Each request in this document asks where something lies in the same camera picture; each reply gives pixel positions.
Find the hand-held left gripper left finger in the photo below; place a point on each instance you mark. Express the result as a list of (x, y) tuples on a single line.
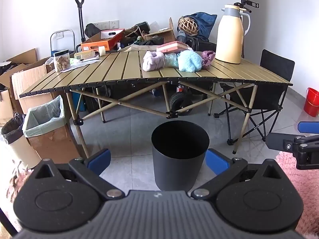
[(101, 160)]

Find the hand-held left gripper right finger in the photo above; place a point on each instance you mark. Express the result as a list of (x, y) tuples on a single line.
[(216, 161)]

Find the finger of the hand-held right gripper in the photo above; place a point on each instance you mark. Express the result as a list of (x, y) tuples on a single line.
[(309, 126), (276, 140)]

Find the black trash bin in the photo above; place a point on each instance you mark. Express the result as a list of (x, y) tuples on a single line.
[(179, 164)]

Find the light blue fluffy cloth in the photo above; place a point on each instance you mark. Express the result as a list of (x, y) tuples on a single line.
[(189, 61)]

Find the lavender fluffy cloth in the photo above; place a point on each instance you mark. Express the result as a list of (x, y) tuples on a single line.
[(152, 61)]

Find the pink sponge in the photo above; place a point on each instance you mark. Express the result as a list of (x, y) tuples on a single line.
[(172, 47)]

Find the red bucket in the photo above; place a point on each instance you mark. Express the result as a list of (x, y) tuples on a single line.
[(311, 103)]

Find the cardboard box with green liner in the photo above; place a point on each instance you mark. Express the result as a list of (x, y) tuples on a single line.
[(52, 139)]

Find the pink fluffy rug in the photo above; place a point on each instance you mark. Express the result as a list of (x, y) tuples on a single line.
[(299, 191)]

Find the blue plastic container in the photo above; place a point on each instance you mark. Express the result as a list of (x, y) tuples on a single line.
[(81, 104)]

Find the black folding chair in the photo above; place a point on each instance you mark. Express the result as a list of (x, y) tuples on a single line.
[(276, 64)]

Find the cream bin with black bag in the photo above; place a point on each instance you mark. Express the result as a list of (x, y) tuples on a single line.
[(20, 149)]

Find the red can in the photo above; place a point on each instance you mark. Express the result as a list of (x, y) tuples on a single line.
[(180, 88)]

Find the blue and white bottle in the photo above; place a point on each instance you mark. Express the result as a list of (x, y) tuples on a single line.
[(156, 92)]

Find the olive slatted folding table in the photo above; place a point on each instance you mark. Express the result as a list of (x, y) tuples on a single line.
[(119, 69)]

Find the printed paper sheet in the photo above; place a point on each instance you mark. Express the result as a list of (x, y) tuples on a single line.
[(84, 63)]

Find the purple mesh bag with ribbon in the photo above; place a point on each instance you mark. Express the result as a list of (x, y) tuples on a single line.
[(208, 57)]

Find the clear jar with black lid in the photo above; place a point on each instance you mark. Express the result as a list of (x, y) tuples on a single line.
[(62, 62)]

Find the small yellow box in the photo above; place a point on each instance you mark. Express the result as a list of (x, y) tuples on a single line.
[(84, 54)]

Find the large cardboard box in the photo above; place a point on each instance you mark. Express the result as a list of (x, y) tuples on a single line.
[(27, 79)]

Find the white tape roll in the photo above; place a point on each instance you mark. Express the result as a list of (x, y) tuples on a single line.
[(99, 51)]

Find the cream thermos jug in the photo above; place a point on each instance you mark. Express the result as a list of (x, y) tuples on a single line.
[(229, 37)]

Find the orange cardboard box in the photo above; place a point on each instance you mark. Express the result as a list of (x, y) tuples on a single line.
[(97, 46)]

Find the black suitcase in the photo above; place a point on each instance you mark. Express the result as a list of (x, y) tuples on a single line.
[(204, 46)]

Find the blue box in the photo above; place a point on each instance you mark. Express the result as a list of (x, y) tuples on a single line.
[(58, 50)]

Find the grey water bottle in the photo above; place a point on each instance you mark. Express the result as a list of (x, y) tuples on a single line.
[(181, 37)]

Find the open cardboard box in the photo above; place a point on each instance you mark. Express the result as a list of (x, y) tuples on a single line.
[(23, 56)]

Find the brown cardboard box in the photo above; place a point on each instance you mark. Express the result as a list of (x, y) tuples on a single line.
[(162, 36)]

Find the blue fabric bag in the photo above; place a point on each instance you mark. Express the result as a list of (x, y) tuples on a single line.
[(204, 22)]

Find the wicker ball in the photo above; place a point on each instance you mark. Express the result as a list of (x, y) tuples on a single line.
[(188, 26)]

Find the black cylinder bag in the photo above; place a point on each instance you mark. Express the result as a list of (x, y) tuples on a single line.
[(143, 26)]

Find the grey metal frame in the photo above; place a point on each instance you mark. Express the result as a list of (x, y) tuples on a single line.
[(74, 39)]

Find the single wall socket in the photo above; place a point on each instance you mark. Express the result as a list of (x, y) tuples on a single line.
[(59, 34)]

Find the wall socket panel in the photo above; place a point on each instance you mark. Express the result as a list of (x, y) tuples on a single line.
[(109, 24)]

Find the black camera tripod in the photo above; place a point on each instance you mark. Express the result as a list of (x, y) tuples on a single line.
[(245, 3)]

